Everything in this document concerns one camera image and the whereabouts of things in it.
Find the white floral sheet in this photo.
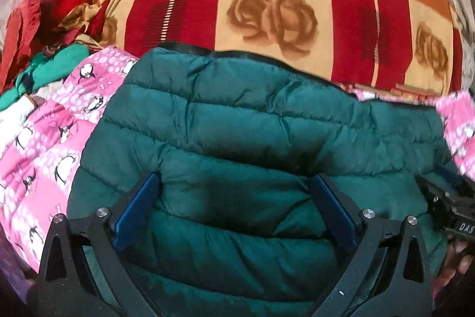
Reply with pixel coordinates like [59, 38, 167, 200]
[443, 0, 475, 93]

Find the green puffer jacket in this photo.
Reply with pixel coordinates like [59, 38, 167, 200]
[67, 41, 466, 317]

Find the pink penguin print blanket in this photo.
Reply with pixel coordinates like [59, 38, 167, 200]
[0, 45, 475, 274]

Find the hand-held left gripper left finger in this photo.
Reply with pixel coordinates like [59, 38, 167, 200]
[37, 172, 162, 317]

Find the red clothes pile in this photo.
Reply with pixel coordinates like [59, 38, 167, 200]
[0, 0, 114, 93]

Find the red rose print blanket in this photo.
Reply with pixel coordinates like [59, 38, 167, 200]
[92, 0, 465, 99]

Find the green cloth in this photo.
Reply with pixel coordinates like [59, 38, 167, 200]
[0, 43, 93, 110]

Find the person's right hand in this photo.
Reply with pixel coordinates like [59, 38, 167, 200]
[432, 238, 475, 301]

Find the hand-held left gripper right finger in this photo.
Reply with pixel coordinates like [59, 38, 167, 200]
[310, 174, 435, 317]

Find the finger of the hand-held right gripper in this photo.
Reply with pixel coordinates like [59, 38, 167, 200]
[438, 162, 469, 188]

